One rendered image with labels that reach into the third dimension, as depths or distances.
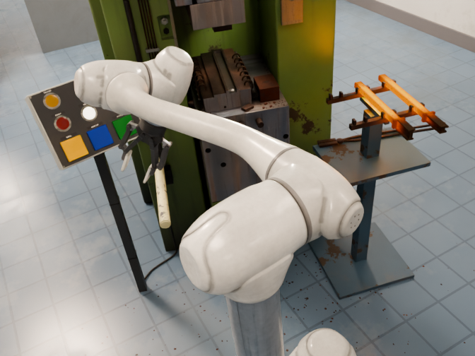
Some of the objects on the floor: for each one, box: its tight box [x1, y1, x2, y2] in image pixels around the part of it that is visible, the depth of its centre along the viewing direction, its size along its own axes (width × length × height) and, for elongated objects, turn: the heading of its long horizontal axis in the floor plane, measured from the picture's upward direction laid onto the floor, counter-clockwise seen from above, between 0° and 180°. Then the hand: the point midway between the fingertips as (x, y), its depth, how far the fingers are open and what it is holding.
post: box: [93, 153, 147, 292], centre depth 215 cm, size 4×4×108 cm
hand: (137, 167), depth 145 cm, fingers open, 7 cm apart
